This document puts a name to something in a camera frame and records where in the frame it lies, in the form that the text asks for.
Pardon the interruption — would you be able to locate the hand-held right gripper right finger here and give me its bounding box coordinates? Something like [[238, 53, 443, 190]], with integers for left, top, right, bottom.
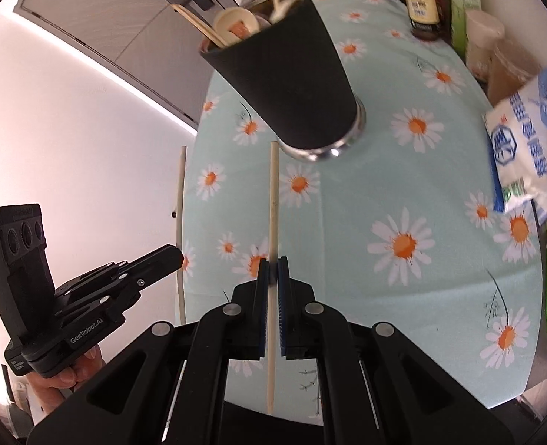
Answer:
[[277, 256, 517, 445]]

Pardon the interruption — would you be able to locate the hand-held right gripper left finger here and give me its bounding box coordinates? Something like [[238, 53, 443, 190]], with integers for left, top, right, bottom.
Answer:
[[26, 257, 271, 445]]

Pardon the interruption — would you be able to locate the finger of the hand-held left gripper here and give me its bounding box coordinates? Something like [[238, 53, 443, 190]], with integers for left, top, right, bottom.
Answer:
[[53, 243, 185, 331]]

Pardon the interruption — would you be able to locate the black utensil holder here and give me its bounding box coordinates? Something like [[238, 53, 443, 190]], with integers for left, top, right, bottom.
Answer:
[[199, 0, 367, 163]]

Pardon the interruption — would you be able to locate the cream spoon orange print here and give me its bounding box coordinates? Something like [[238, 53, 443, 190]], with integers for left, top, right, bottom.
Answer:
[[213, 7, 261, 46]]

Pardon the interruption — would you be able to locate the person's left hand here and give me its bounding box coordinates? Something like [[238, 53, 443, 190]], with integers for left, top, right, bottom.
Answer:
[[26, 344, 105, 422]]

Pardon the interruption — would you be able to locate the daisy print tablecloth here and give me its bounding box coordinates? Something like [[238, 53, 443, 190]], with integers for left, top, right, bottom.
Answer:
[[174, 0, 545, 427]]

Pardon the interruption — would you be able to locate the grey door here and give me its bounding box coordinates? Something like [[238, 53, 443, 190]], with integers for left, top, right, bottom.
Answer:
[[14, 0, 274, 133]]

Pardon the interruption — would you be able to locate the white and blue salt bag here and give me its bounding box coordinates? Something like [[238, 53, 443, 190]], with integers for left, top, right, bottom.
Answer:
[[482, 49, 547, 214]]

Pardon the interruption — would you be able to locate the row of condiment bottles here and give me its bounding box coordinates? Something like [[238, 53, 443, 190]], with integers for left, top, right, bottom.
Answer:
[[357, 0, 482, 56]]

